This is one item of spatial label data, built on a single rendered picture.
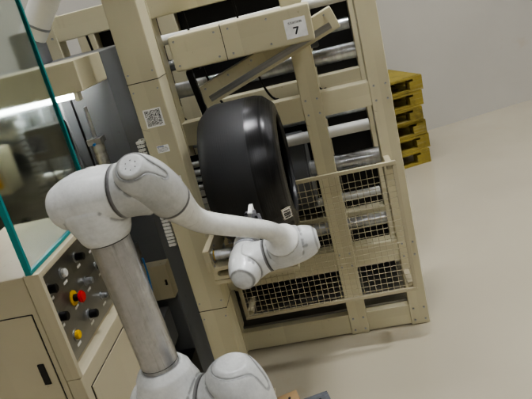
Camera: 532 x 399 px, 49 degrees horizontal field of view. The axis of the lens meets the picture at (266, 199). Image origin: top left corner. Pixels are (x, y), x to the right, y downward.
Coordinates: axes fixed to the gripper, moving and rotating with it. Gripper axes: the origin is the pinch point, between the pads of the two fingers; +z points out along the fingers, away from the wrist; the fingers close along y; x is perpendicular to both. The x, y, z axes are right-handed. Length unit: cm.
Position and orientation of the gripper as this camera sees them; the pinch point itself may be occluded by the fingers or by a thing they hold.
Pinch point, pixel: (251, 211)
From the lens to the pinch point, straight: 210.5
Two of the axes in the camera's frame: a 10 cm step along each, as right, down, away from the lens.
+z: 0.3, -4.7, 8.8
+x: 2.4, 8.6, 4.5
